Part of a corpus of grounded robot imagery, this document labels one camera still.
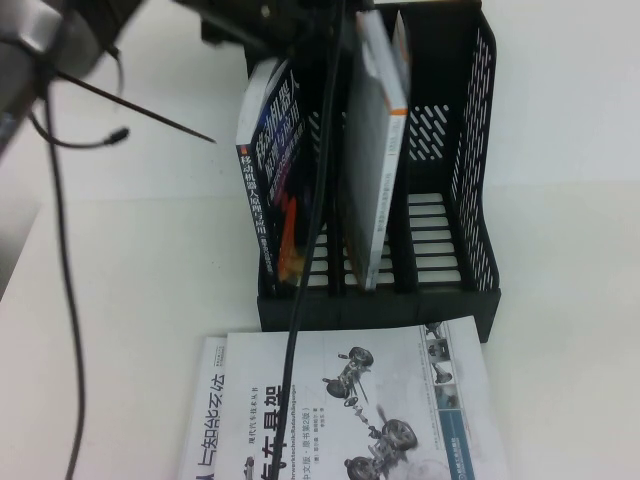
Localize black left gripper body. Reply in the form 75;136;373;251
172;0;362;50

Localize white orange ROS2 book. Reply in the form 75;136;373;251
342;8;412;292

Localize dark blue robotics book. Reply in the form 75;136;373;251
233;55;329;301

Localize black plastic book stand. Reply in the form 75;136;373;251
244;0;503;346

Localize white book large black characters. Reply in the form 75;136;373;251
183;335;230;480

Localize white car suspension book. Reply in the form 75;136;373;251
214;313;502;480

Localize black zip tie tail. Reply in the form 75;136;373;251
53;68;218;145

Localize thin cable with plug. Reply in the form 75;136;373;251
27;47;132;150

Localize thin grey cable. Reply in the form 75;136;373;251
45;142;85;480

